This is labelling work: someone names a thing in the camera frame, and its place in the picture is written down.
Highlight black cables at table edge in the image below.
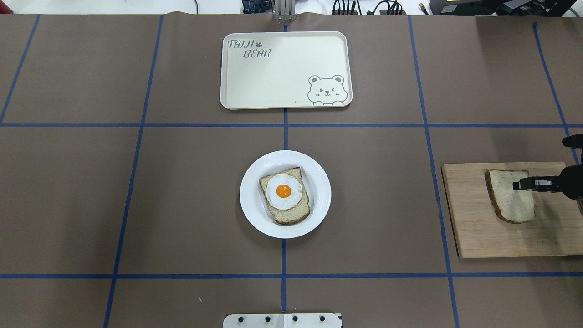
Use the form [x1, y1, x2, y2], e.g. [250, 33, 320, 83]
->
[332, 0, 406, 16]

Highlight bread slice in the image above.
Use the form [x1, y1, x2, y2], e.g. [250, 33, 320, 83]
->
[485, 170, 535, 224]
[260, 167, 312, 226]

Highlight fried egg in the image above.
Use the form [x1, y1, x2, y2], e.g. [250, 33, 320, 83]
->
[265, 174, 303, 210]

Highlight white round plate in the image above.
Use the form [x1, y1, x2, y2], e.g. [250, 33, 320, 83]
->
[240, 150, 332, 239]

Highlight silver camera stand post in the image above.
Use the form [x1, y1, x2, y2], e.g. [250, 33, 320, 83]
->
[271, 0, 297, 21]

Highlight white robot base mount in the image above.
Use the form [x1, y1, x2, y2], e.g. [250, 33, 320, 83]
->
[222, 313, 343, 328]

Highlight blue tape grid lines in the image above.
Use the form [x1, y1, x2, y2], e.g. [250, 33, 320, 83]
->
[1, 12, 582, 328]

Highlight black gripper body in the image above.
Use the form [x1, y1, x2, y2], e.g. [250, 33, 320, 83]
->
[552, 164, 583, 200]

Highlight wooden cutting board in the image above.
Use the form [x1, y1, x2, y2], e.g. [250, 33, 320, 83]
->
[442, 162, 583, 259]

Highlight cream bear serving tray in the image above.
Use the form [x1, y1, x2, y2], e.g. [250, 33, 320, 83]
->
[220, 31, 353, 110]

